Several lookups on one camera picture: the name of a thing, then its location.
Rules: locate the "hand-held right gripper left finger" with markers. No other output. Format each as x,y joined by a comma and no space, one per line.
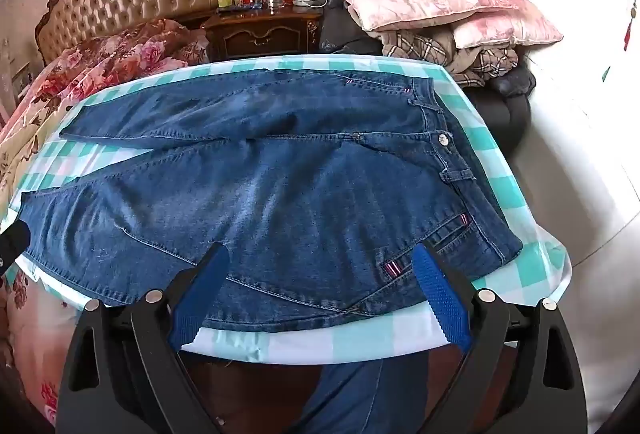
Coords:
200,294

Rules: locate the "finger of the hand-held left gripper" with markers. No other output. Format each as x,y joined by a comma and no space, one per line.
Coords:
14,241

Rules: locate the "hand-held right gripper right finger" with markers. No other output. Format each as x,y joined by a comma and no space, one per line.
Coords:
440,294

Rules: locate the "blue denim pants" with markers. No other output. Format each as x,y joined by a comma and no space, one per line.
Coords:
280,194

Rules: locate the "beige floral bedsheet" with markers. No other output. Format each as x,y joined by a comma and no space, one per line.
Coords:
20,158

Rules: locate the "teal white checkered tablecloth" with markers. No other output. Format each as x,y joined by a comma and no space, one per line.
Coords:
505,194

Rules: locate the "person's leg in jeans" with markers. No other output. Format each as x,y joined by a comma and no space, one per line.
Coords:
345,394

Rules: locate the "red floral blanket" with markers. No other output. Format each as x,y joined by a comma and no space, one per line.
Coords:
125,58

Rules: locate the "brown plaid blanket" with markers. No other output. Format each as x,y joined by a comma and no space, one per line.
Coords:
440,51

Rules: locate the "dark wooden nightstand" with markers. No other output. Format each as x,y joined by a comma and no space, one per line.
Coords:
265,31

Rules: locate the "small pink floral pillow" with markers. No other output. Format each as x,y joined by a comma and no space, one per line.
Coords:
510,26

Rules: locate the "round metal tin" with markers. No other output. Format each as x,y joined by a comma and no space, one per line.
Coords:
276,3

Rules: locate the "red tassel ornament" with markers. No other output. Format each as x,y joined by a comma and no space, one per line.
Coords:
630,8

